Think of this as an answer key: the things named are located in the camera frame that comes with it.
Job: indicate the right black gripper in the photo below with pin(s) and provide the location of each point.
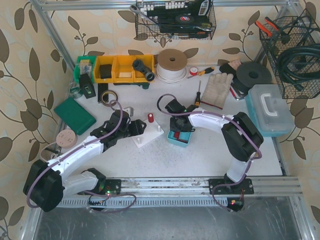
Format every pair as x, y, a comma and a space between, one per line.
179, 125

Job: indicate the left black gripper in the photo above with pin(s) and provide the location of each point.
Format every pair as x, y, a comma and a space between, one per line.
135, 127

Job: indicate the large red spring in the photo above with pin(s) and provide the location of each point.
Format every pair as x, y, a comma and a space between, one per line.
150, 118

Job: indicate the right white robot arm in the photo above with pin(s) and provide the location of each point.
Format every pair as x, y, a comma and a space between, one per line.
240, 134

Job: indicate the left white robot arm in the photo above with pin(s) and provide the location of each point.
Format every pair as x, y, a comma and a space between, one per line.
48, 182

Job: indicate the red springs in tray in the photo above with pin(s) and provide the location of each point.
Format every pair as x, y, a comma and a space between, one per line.
176, 136

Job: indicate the teal plastic parts tray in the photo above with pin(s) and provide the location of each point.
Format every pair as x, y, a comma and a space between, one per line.
183, 135

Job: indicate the brown tape roll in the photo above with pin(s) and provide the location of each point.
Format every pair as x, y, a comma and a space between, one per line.
112, 98

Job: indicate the beige work glove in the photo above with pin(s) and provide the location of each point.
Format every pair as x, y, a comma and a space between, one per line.
217, 89

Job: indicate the red tape roll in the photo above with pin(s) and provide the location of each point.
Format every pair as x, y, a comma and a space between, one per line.
193, 71

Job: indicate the black aluminium extrusion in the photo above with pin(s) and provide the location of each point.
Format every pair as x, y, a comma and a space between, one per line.
102, 87

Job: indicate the black pipe fitting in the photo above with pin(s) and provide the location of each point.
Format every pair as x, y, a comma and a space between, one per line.
139, 66

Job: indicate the green flat case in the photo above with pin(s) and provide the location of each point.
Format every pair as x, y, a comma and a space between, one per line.
75, 116

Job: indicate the yellow plastic bin row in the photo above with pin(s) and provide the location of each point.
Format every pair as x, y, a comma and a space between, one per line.
122, 71

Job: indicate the black green device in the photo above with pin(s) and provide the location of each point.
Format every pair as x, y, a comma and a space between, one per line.
86, 86

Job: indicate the glass jar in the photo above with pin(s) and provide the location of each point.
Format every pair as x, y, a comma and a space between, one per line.
75, 91

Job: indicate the round pink power strip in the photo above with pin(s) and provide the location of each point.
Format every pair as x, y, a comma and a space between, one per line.
66, 139

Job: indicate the green plastic bin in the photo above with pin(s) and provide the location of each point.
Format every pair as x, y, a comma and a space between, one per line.
84, 65

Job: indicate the black disc spool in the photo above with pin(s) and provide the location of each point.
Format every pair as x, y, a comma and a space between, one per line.
249, 74

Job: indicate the teal clear toolbox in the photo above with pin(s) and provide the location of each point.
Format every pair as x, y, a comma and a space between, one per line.
269, 111

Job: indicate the white four-peg base plate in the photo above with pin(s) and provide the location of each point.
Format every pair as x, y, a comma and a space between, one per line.
152, 131

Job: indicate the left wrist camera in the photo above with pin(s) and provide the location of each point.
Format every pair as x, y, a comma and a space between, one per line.
129, 110

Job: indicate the white cable spool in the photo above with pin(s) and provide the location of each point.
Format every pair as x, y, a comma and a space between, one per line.
171, 66

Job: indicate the top wire basket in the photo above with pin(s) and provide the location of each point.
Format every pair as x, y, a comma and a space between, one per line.
164, 20

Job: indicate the wire basket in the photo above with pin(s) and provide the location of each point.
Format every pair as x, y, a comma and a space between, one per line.
164, 20
294, 56

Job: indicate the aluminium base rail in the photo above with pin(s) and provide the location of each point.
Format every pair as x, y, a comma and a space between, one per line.
187, 192

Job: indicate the orange handled pliers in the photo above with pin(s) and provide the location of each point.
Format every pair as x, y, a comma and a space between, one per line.
269, 23

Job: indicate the right wire basket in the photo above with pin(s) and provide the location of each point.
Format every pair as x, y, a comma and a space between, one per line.
294, 56

